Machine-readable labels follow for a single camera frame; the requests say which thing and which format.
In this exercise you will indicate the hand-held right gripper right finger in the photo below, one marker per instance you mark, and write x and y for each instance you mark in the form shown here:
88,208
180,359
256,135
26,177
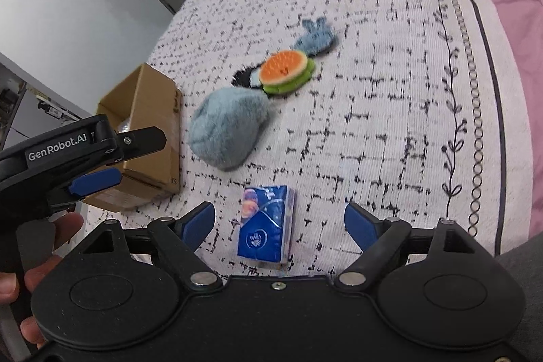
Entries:
359,226

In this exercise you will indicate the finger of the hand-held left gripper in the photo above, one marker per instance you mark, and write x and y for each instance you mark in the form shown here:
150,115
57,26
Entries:
95,180
144,141

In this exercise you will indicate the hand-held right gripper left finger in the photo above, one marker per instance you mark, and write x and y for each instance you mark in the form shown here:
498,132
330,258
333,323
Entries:
198,223

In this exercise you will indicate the brown cardboard box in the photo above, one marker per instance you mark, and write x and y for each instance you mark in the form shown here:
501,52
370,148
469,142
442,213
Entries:
146,103

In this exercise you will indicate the blue tissue packet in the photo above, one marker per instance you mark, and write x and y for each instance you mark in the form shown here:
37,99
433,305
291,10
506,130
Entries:
265,226

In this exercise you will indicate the fluffy grey-blue plush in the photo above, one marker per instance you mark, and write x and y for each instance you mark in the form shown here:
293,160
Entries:
227,128

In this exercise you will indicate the burger plush toy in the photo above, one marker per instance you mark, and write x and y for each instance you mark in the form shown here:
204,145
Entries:
283,69

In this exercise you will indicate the small blue plush toy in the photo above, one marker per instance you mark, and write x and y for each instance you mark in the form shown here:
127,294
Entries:
314,37

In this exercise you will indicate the person's left hand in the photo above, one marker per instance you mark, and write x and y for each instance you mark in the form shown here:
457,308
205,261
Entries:
68,227

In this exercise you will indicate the white patterned bedspread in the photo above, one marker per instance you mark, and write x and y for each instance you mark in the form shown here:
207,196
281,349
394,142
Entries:
382,133

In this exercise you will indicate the black cloth piece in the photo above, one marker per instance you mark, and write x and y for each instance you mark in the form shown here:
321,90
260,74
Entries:
242,78

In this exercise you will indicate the pink bed sheet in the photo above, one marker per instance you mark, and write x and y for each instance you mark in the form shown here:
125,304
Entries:
519,31

